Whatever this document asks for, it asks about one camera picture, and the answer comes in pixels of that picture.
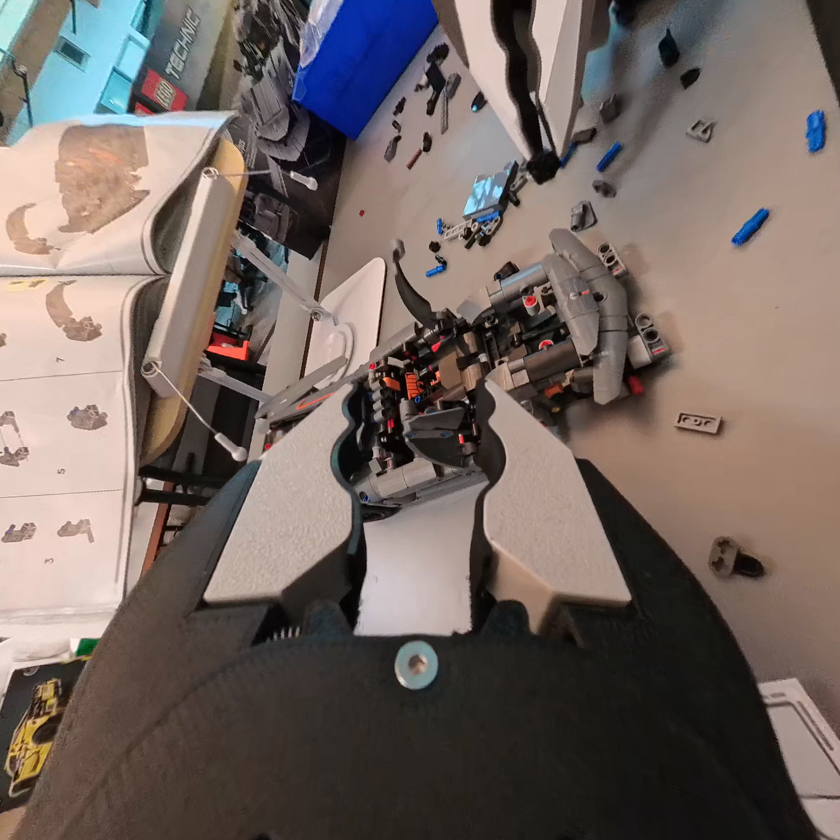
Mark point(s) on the grey round lego connector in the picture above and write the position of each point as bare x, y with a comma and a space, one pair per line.
725, 554

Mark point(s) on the crumpled clear plastic bags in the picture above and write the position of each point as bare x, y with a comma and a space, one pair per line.
334, 23

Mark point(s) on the yellow car picture booklet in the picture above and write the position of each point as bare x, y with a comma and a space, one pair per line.
33, 735

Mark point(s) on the blue plastic bin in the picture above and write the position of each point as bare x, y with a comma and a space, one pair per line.
354, 72

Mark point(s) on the dark lego set box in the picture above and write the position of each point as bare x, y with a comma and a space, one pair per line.
275, 131

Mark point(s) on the grey lego car model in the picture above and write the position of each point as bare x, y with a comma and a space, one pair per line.
577, 295

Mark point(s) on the white sticker sheet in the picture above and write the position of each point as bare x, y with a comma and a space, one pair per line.
807, 741

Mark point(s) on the open instruction booklet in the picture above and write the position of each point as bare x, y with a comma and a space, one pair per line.
65, 394

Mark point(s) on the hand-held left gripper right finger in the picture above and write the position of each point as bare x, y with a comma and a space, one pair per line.
551, 525

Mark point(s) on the white metal book stand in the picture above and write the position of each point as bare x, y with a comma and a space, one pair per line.
190, 282

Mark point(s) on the grey flat lego plate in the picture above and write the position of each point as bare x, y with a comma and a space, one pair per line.
699, 422

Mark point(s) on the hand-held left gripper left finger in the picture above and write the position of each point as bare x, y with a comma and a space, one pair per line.
282, 512

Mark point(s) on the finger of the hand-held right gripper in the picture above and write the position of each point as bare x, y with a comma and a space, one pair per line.
564, 65
472, 46

